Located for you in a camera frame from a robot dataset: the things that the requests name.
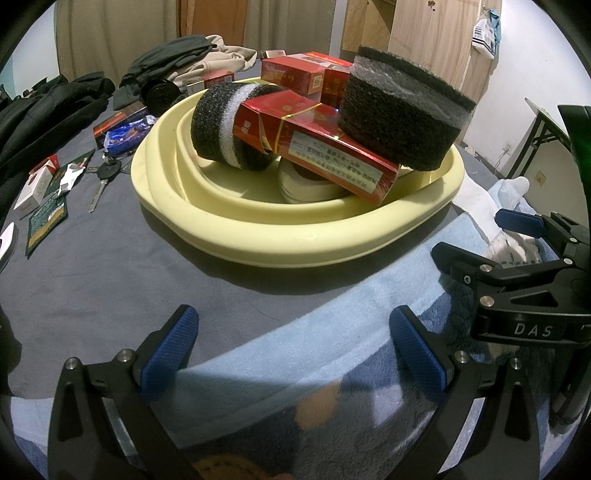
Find white cloth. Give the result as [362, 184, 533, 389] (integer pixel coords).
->
[455, 173, 536, 259]

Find white blue bag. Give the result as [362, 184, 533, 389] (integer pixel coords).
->
[471, 9, 504, 58]

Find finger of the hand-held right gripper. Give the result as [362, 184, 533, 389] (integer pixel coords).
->
[431, 241, 583, 315]
[495, 208, 584, 259]

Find red flat packet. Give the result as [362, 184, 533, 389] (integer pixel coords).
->
[93, 104, 148, 139]

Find black round object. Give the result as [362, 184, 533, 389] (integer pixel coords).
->
[141, 79, 179, 116]

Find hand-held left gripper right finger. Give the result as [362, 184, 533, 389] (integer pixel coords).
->
[389, 305, 543, 480]

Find wooden wardrobe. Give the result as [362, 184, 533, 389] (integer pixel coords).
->
[342, 0, 502, 65]

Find white cigarette pack red top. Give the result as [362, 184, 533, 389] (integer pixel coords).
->
[14, 156, 61, 217]

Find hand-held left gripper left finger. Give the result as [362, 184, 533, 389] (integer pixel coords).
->
[46, 305, 204, 480]

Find white tape roll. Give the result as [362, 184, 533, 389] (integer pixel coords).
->
[277, 159, 354, 204]

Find dark green clothes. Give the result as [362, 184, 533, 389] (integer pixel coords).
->
[119, 34, 222, 109]

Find yellow plastic tray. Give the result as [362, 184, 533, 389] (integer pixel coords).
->
[130, 85, 464, 268]

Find red cigarette carton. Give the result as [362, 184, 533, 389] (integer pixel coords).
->
[295, 52, 356, 109]

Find dark green packet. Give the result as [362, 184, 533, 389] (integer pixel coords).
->
[23, 198, 69, 257]

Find black headed key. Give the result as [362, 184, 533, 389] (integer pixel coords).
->
[85, 154, 123, 213]

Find light blue towel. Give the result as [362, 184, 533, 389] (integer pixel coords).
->
[9, 203, 509, 462]

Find blue crumpled wrapper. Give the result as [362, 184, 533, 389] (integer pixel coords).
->
[102, 115, 155, 155]

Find long red carton gold ribbon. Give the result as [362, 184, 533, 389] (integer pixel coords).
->
[232, 90, 400, 207]

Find wooden door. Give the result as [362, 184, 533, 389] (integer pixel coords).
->
[178, 0, 250, 47]

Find black foam cylinder thin end layer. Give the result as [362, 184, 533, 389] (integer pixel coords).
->
[339, 46, 476, 172]

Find black foam cylinder white band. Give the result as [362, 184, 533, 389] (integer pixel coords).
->
[193, 82, 282, 172]

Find beige cloth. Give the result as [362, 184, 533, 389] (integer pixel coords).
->
[175, 34, 259, 89]

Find silver crumpled wrapper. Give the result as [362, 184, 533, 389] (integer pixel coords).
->
[55, 162, 86, 193]

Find beige curtain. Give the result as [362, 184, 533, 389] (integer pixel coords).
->
[55, 0, 181, 79]

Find blue white checked blanket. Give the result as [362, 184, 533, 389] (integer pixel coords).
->
[175, 272, 591, 480]

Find black jacket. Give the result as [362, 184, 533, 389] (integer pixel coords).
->
[0, 74, 116, 185]

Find grey bed sheet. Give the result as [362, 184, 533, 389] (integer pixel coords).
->
[0, 69, 462, 398]

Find black folding table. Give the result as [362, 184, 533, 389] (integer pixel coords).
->
[505, 97, 573, 181]

